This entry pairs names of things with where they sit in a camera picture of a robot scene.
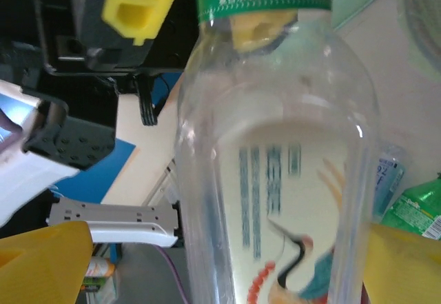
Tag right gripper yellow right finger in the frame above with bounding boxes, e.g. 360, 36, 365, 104
364, 222, 441, 304

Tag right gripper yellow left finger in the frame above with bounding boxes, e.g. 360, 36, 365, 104
0, 220, 94, 304

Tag green Sprite bottle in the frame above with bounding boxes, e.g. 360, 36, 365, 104
380, 174, 441, 241

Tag pale blue label clear bottle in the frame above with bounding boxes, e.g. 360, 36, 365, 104
371, 145, 408, 221

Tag cream green label tea bottle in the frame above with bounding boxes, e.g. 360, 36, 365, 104
174, 0, 382, 304

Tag orange white container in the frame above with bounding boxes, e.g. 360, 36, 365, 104
84, 257, 116, 279

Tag black cable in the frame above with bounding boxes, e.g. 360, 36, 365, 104
136, 75, 160, 127

